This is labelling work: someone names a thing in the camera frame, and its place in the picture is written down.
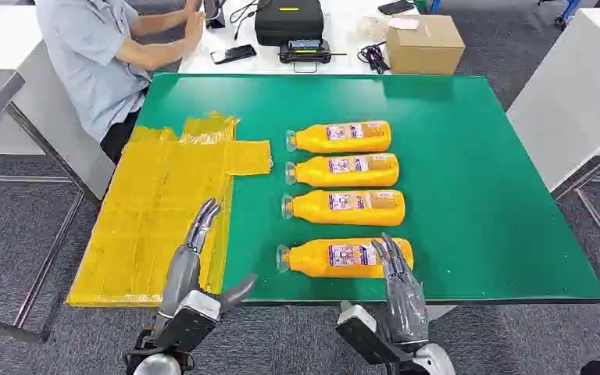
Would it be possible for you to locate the yellow sheet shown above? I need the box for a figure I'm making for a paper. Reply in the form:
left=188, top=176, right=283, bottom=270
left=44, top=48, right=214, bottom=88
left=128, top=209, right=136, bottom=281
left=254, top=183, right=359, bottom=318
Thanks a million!
left=65, top=112, right=273, bottom=309

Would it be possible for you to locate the person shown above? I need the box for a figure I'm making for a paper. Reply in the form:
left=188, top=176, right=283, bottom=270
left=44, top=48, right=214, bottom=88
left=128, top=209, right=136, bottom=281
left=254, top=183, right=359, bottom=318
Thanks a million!
left=35, top=0, right=208, bottom=165

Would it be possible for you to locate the black smartphone with reflection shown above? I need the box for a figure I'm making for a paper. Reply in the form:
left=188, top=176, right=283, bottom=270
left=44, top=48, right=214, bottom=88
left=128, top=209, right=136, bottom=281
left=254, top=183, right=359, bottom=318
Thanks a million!
left=209, top=44, right=258, bottom=66

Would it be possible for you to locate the black coiled cable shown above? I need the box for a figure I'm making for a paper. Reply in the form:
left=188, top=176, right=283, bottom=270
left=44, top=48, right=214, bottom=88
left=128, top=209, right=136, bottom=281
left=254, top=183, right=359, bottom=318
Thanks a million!
left=356, top=41, right=391, bottom=76

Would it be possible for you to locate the black stand device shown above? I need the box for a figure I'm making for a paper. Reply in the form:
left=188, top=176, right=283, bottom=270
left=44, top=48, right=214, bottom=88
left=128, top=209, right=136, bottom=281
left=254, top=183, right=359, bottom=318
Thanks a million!
left=202, top=0, right=227, bottom=30

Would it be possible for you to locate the orange drink bottle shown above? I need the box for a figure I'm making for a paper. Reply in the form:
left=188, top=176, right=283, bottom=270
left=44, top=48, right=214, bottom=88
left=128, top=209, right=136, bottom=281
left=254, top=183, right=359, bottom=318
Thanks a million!
left=275, top=237, right=415, bottom=280
left=284, top=152, right=400, bottom=188
left=285, top=120, right=393, bottom=155
left=281, top=189, right=406, bottom=227

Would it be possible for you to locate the black carrying case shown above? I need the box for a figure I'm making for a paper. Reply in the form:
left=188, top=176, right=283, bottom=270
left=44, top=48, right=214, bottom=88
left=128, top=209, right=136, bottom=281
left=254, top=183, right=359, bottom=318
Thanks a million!
left=253, top=0, right=326, bottom=48

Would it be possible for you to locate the blue wheeled frame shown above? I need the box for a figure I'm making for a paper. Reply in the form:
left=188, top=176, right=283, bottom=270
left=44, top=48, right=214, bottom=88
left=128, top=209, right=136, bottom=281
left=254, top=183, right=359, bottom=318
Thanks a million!
left=537, top=0, right=583, bottom=30

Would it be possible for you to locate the green table mat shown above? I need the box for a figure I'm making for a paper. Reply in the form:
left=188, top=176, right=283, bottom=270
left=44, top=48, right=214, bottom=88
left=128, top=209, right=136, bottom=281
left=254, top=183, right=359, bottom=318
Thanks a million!
left=135, top=73, right=600, bottom=305

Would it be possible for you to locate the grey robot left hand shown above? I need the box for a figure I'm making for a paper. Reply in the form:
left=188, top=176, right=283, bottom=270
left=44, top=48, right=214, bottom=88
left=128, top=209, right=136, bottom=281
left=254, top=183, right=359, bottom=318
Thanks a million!
left=152, top=197, right=258, bottom=335

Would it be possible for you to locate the white table with steel legs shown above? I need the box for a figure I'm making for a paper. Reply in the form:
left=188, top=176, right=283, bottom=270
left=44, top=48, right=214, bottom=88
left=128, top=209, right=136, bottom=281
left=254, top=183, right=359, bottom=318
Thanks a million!
left=505, top=7, right=600, bottom=280
left=0, top=5, right=116, bottom=345

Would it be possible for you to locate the clear plastic bag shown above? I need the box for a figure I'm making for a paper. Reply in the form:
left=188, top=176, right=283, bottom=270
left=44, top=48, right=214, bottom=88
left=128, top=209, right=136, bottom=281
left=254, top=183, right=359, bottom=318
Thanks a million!
left=356, top=15, right=421, bottom=42

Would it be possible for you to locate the brown cardboard box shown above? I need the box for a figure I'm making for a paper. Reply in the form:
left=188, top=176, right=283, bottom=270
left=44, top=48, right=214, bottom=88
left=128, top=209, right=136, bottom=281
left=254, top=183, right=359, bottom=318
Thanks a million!
left=384, top=13, right=466, bottom=77

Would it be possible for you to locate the black handheld controller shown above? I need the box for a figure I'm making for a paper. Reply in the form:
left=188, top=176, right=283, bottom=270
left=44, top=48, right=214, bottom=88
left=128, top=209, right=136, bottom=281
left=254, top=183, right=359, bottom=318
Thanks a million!
left=278, top=38, right=348, bottom=73

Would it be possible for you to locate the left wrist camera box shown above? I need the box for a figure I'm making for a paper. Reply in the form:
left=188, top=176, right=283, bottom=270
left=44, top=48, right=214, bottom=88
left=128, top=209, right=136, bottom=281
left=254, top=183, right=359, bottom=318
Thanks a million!
left=154, top=289, right=223, bottom=355

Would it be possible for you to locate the black cable with plug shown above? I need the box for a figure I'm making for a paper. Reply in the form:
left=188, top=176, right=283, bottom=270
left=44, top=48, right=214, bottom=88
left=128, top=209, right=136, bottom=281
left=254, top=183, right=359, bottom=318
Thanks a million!
left=228, top=0, right=273, bottom=41

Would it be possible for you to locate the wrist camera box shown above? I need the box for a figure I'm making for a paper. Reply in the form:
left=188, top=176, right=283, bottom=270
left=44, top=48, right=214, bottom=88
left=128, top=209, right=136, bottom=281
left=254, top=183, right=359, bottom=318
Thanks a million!
left=154, top=289, right=223, bottom=355
left=334, top=300, right=411, bottom=366

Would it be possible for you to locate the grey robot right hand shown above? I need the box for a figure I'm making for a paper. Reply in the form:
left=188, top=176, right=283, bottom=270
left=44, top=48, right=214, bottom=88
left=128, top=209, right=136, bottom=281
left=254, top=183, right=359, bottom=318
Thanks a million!
left=370, top=233, right=430, bottom=350

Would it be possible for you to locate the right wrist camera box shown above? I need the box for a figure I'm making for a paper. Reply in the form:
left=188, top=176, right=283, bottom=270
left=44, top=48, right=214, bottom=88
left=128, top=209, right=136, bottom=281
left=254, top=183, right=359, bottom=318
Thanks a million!
left=334, top=300, right=411, bottom=366

